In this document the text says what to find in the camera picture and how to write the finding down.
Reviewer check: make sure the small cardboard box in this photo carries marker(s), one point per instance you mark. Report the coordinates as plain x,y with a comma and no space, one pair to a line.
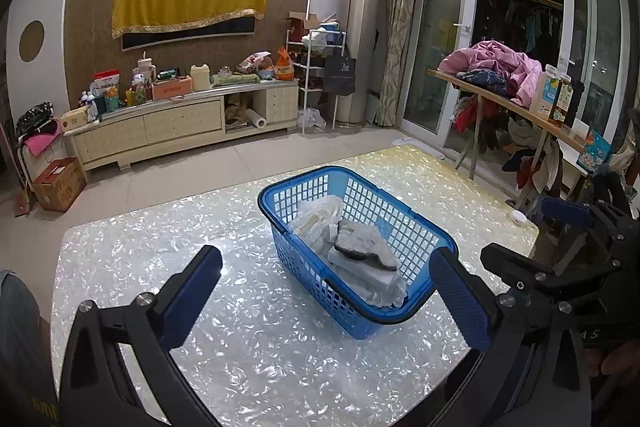
75,119

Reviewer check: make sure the orange snack bag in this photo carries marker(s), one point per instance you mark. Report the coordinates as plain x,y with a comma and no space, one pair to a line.
284,64

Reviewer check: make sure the wooden table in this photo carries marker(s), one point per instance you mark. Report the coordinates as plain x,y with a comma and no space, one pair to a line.
520,109

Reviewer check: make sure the person's right hand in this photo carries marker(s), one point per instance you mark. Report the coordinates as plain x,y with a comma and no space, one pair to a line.
617,362

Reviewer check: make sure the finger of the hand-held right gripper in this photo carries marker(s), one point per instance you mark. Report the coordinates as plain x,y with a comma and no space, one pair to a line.
520,274
565,212

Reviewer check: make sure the black television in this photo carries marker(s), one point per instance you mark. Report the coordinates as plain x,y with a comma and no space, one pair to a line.
200,34

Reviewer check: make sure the patterned beige curtain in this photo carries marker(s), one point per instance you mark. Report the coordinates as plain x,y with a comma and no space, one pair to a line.
400,7

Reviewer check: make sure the pink white snack bag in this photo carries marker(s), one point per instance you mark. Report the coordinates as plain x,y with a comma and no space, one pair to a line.
252,63

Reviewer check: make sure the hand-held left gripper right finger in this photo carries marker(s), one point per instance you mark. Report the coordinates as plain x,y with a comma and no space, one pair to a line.
457,294

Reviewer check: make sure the white round lid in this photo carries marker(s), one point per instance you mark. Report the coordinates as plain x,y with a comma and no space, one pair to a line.
518,217

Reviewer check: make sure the cream TV cabinet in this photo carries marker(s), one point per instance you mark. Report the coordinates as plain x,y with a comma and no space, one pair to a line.
185,122

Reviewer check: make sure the colourful printed box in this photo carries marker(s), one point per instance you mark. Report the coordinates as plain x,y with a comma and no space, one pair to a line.
592,152

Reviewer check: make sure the hanging clothes pile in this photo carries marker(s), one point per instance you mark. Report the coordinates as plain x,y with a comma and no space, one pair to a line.
520,142

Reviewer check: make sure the grey printed shirt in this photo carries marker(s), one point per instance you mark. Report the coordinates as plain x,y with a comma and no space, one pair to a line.
20,332

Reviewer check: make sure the black paper bag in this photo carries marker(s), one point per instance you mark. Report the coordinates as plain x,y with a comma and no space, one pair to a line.
340,74

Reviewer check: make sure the black dotted bag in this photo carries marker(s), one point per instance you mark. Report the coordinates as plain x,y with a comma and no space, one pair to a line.
35,119

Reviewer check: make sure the white plastic jug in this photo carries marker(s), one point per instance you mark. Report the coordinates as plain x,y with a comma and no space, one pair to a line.
201,78

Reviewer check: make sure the blue plastic basket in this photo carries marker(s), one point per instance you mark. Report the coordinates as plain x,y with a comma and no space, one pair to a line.
360,322

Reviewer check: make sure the white bottle blue label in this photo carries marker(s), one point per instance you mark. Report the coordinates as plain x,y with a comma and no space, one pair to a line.
542,92

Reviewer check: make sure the white plastic bag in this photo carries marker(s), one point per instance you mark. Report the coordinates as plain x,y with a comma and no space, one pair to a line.
312,119

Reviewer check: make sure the white paper roll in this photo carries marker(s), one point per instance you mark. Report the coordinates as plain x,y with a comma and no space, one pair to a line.
257,121

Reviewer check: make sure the amber liquid bottle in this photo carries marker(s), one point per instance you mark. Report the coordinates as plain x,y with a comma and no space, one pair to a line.
561,102

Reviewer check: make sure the orange flat box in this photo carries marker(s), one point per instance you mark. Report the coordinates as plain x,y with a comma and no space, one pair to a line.
172,89

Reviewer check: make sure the red white bag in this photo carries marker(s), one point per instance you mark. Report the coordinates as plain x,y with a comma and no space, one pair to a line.
107,82

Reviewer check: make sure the standing air conditioner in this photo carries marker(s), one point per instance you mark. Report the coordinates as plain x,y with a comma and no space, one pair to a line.
360,32

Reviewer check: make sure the glass sliding door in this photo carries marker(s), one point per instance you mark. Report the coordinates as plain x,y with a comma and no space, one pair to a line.
445,32

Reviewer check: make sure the white quilted cloth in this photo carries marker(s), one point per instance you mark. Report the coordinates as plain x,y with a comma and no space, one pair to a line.
315,219

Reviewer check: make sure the dark blue garment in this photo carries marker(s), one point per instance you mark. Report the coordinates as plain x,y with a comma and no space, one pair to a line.
482,82

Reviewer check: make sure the white metal rack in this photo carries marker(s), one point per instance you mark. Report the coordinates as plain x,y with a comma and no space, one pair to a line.
306,72

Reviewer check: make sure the open cardboard box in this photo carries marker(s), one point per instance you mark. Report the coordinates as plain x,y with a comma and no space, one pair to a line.
302,27

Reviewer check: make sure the pink garment pile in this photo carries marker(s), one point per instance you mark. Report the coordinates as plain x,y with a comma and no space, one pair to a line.
492,57

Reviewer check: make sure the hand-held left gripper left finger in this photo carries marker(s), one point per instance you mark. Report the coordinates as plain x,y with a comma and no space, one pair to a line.
195,292

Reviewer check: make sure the grey patterned cloth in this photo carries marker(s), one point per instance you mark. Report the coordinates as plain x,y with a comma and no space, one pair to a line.
362,242

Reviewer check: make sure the pink cloth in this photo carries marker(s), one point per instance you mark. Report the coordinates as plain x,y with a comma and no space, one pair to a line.
42,143

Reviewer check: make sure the green folded mat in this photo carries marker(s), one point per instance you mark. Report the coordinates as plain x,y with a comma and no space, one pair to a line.
235,79

